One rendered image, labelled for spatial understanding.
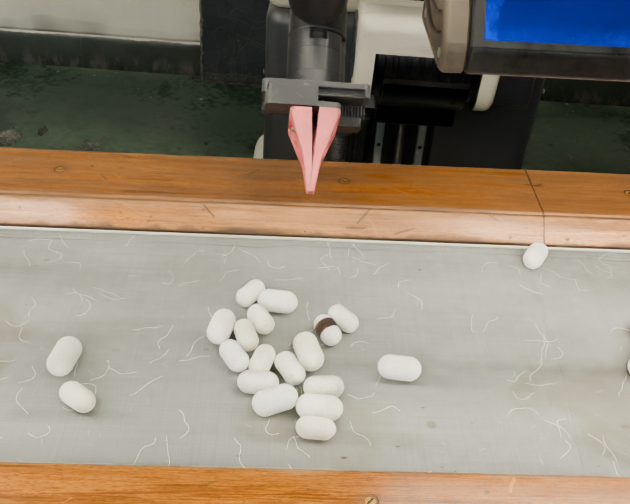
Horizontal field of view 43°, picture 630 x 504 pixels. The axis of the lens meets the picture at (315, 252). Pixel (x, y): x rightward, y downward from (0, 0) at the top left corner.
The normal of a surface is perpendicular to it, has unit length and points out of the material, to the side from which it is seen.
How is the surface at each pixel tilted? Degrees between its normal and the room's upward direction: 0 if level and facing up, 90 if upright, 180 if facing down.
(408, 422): 0
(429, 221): 45
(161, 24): 89
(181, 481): 0
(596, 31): 58
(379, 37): 98
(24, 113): 0
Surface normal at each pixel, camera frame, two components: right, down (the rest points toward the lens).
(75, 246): 0.06, -0.79
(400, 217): 0.05, -0.12
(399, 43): -0.04, 0.71
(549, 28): 0.04, 0.10
